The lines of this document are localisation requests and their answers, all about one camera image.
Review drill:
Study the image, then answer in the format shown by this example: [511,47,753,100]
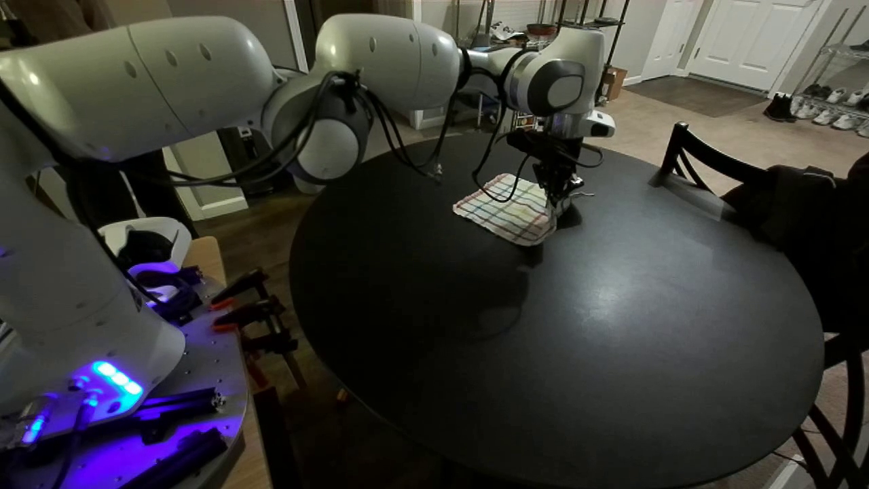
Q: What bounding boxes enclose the black metal bracket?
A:
[132,385,230,446]
[120,426,230,489]

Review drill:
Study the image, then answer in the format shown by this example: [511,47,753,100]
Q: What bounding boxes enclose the grey perforated mounting plate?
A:
[0,310,251,489]

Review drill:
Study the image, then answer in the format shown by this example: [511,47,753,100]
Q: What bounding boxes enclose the small cardboard box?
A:
[602,62,629,103]

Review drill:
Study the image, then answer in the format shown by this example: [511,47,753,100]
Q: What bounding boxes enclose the black boots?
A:
[761,89,802,126]

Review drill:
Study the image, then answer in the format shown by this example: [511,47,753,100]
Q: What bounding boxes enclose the white ring controller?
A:
[124,257,208,327]

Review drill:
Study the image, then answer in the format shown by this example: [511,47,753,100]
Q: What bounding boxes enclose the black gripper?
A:
[504,126,591,219]

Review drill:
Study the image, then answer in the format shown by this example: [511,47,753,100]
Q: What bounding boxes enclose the brown door mat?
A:
[627,73,769,119]

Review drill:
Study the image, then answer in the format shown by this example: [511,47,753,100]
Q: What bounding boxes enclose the black wooden chair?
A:
[785,329,869,489]
[648,119,783,219]

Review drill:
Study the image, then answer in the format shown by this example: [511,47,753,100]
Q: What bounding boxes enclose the wooden robot stand top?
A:
[183,233,274,489]

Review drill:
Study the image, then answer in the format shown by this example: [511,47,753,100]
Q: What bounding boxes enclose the black metal shelf rack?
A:
[578,0,635,115]

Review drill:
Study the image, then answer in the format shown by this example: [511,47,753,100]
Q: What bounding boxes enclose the white narrow door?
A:
[644,0,705,81]

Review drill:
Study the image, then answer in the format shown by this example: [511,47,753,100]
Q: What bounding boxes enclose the plaid checkered dish cloth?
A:
[451,172,559,249]

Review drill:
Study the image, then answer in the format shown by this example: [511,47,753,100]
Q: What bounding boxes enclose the metal shoe rack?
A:
[787,6,869,141]

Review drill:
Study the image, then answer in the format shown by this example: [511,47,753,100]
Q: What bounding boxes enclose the round black table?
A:
[287,131,825,489]

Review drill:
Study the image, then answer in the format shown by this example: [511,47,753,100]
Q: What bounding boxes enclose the black orange bar clamp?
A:
[237,329,305,363]
[208,295,287,336]
[208,267,272,316]

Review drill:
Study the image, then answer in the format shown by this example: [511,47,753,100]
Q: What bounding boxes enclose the white headset black strap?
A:
[93,215,195,275]

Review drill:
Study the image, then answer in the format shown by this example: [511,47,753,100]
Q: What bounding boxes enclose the white panelled door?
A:
[684,0,829,94]

